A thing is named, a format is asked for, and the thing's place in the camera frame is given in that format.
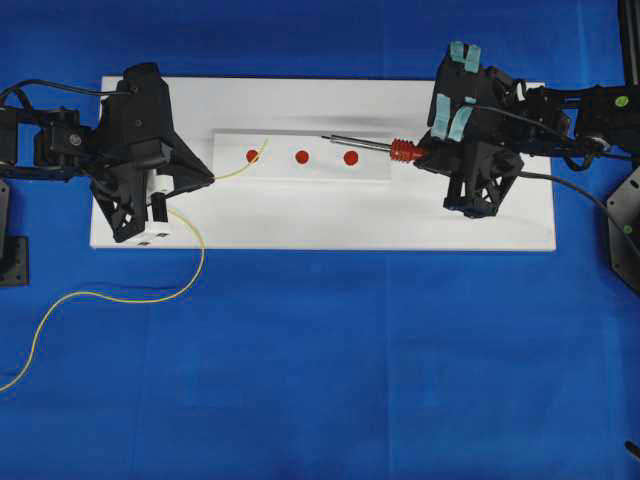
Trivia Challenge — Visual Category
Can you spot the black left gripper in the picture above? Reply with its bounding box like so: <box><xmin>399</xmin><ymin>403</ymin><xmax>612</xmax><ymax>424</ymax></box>
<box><xmin>90</xmin><ymin>62</ymin><xmax>215</xmax><ymax>245</ymax></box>

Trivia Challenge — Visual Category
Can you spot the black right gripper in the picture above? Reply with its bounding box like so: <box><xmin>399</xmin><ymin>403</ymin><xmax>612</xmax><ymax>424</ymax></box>
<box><xmin>413</xmin><ymin>41</ymin><xmax>525</xmax><ymax>219</ymax></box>

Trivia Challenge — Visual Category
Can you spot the red handled soldering iron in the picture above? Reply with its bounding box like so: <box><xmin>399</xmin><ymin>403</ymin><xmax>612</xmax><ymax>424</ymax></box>
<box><xmin>321</xmin><ymin>134</ymin><xmax>428</xmax><ymax>163</ymax></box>

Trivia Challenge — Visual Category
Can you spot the yellow solder wire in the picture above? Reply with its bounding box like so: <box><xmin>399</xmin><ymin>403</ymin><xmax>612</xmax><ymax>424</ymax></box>
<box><xmin>0</xmin><ymin>136</ymin><xmax>272</xmax><ymax>394</ymax></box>

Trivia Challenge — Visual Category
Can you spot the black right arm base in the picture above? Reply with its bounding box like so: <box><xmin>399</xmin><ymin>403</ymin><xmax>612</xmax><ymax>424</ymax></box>
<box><xmin>606</xmin><ymin>168</ymin><xmax>639</xmax><ymax>294</ymax></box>

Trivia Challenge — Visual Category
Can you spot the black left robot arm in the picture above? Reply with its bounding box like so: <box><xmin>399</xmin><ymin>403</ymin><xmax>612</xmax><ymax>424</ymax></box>
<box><xmin>1</xmin><ymin>63</ymin><xmax>215</xmax><ymax>243</ymax></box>

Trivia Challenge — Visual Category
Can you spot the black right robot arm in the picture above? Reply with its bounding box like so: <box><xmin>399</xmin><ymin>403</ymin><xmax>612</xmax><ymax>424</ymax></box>
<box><xmin>413</xmin><ymin>41</ymin><xmax>639</xmax><ymax>219</ymax></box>

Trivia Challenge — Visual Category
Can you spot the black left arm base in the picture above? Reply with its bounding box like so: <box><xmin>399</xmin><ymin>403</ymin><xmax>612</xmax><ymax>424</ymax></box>
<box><xmin>0</xmin><ymin>181</ymin><xmax>29</xmax><ymax>288</ymax></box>

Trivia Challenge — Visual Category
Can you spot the red dot mark middle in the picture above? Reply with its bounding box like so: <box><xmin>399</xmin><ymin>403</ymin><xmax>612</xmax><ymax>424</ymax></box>
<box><xmin>294</xmin><ymin>150</ymin><xmax>310</xmax><ymax>165</ymax></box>

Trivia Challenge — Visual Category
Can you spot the white base board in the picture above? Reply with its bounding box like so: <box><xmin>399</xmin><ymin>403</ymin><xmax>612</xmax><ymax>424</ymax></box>
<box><xmin>88</xmin><ymin>75</ymin><xmax>558</xmax><ymax>253</ymax></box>

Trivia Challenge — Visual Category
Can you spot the white raised strip plate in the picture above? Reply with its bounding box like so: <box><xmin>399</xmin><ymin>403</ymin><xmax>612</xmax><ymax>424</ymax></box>
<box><xmin>211</xmin><ymin>129</ymin><xmax>392</xmax><ymax>182</ymax></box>

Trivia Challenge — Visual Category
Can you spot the black right camera cable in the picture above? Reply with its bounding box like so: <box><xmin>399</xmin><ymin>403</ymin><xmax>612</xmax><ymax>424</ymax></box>
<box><xmin>469</xmin><ymin>102</ymin><xmax>640</xmax><ymax>161</ymax></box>

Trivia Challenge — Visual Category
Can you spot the black camera cable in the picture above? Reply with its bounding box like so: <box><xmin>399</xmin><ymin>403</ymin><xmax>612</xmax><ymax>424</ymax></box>
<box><xmin>469</xmin><ymin>102</ymin><xmax>640</xmax><ymax>161</ymax></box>
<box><xmin>0</xmin><ymin>79</ymin><xmax>124</xmax><ymax>109</ymax></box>

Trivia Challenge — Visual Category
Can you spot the black soldering iron cable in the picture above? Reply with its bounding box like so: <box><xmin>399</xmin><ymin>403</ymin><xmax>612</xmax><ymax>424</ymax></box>
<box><xmin>517</xmin><ymin>169</ymin><xmax>640</xmax><ymax>261</ymax></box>

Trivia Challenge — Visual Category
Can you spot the black left camera cable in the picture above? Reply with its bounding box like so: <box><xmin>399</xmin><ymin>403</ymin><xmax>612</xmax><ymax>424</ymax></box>
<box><xmin>0</xmin><ymin>79</ymin><xmax>124</xmax><ymax>109</ymax></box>

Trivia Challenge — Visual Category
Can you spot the black aluminium frame post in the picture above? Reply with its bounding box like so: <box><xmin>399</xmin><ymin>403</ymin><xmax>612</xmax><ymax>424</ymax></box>
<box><xmin>617</xmin><ymin>0</ymin><xmax>639</xmax><ymax>86</ymax></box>

